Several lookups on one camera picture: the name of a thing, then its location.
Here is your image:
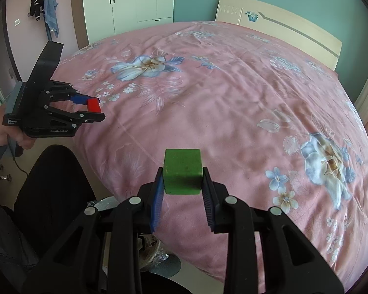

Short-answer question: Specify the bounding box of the green block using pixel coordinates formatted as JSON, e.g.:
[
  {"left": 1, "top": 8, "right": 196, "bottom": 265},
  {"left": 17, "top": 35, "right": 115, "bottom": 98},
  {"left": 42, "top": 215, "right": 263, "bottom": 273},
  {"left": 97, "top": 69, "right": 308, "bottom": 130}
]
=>
[{"left": 163, "top": 148, "right": 203, "bottom": 196}]

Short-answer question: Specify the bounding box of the clear plastic bin liner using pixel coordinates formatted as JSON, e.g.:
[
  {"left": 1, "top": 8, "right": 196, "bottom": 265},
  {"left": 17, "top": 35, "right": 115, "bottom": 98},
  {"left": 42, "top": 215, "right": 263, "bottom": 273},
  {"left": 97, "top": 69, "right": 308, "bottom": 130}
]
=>
[{"left": 87, "top": 196, "right": 172, "bottom": 271}]

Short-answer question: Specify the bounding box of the black hanging garment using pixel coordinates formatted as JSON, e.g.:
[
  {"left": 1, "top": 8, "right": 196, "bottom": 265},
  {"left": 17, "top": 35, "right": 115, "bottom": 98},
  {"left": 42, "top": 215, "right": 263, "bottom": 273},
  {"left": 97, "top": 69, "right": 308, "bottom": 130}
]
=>
[{"left": 27, "top": 0, "right": 45, "bottom": 20}]

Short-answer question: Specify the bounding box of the grey slipper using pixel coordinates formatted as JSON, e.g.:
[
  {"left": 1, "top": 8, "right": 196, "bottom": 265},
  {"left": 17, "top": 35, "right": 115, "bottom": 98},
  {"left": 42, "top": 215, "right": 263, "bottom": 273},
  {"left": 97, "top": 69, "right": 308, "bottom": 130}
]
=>
[{"left": 147, "top": 254, "right": 181, "bottom": 278}]

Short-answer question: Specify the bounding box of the blue hanging towel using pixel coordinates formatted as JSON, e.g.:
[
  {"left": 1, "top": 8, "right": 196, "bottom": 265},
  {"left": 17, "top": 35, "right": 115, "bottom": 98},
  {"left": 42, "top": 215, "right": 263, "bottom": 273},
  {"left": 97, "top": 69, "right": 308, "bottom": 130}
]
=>
[{"left": 43, "top": 0, "right": 59, "bottom": 40}]

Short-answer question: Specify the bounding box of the person's left leg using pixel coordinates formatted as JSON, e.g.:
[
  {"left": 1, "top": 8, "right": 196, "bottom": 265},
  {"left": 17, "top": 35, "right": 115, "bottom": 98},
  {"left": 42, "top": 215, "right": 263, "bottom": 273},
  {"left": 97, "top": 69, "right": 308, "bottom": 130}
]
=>
[{"left": 14, "top": 145, "right": 97, "bottom": 252}]

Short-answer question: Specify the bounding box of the cream trash bin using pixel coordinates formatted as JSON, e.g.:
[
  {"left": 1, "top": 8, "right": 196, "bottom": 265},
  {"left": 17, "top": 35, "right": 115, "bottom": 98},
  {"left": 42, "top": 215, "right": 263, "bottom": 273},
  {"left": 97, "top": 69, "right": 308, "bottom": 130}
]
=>
[{"left": 136, "top": 232, "right": 172, "bottom": 270}]

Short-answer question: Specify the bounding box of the cream bed headboard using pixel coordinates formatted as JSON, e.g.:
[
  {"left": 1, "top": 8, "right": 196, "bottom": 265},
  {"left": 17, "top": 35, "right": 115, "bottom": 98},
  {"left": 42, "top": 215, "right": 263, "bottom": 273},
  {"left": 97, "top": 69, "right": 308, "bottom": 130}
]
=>
[{"left": 215, "top": 0, "right": 343, "bottom": 72}]

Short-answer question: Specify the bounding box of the cable with metal connectors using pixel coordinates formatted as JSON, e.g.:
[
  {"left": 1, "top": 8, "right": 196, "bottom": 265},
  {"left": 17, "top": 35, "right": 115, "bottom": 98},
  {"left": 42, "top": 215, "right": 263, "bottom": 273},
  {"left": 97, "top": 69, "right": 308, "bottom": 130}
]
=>
[{"left": 0, "top": 164, "right": 16, "bottom": 190}]

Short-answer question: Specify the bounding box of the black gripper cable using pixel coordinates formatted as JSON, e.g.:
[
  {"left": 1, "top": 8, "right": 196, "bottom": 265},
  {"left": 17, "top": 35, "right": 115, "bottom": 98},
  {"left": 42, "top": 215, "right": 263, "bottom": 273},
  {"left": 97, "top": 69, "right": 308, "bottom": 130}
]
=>
[{"left": 14, "top": 155, "right": 29, "bottom": 178}]

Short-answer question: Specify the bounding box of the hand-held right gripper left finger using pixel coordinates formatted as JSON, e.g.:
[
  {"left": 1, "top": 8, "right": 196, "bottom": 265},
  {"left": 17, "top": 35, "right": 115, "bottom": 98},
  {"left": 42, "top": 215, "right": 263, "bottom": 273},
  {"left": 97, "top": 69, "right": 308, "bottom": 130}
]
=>
[{"left": 21, "top": 167, "right": 167, "bottom": 294}]

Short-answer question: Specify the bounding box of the white wardrobe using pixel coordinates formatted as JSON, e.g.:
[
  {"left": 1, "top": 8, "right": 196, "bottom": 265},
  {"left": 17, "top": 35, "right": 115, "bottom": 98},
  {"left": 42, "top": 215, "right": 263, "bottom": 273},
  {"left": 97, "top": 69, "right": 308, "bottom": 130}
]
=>
[{"left": 82, "top": 0, "right": 175, "bottom": 45}]

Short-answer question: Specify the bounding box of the red block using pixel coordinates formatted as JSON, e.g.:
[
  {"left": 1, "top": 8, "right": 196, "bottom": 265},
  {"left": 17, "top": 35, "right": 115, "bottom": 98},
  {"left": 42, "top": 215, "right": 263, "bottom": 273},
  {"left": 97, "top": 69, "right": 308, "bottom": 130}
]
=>
[{"left": 87, "top": 97, "right": 102, "bottom": 113}]

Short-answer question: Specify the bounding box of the pink floral blanket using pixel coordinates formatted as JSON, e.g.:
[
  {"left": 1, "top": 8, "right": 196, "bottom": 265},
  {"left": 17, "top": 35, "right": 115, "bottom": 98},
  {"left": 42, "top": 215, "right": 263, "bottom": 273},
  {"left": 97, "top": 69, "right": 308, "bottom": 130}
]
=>
[{"left": 51, "top": 21, "right": 368, "bottom": 291}]

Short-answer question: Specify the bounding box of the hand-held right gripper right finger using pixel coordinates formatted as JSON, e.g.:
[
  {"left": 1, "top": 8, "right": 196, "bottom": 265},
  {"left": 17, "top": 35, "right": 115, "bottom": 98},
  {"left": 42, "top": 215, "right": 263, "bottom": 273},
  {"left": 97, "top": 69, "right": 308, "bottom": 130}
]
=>
[{"left": 201, "top": 167, "right": 345, "bottom": 294}]

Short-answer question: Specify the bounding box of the person's leg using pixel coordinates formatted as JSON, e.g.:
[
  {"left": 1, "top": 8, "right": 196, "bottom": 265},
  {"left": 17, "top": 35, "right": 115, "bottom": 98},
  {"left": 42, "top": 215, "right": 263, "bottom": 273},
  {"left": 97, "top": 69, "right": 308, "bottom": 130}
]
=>
[
  {"left": 139, "top": 274, "right": 191, "bottom": 294},
  {"left": 14, "top": 145, "right": 97, "bottom": 252}
]

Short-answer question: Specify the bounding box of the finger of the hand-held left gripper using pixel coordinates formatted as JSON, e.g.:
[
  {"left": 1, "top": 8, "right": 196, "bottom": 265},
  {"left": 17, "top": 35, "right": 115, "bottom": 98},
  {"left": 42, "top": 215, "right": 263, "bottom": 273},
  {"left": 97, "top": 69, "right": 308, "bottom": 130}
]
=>
[
  {"left": 49, "top": 81, "right": 92, "bottom": 105},
  {"left": 47, "top": 104, "right": 106, "bottom": 129}
]

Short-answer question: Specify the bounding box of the person's grey jacket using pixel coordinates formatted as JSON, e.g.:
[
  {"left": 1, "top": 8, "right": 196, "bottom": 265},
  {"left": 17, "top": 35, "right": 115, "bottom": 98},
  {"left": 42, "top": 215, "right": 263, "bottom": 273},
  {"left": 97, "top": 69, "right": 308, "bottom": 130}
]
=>
[{"left": 0, "top": 200, "right": 39, "bottom": 271}]

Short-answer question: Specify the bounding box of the person's right leg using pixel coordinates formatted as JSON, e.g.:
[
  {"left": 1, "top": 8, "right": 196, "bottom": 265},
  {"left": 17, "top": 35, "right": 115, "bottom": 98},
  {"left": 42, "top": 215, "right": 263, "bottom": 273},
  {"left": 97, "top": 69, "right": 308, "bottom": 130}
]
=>
[{"left": 139, "top": 274, "right": 191, "bottom": 294}]

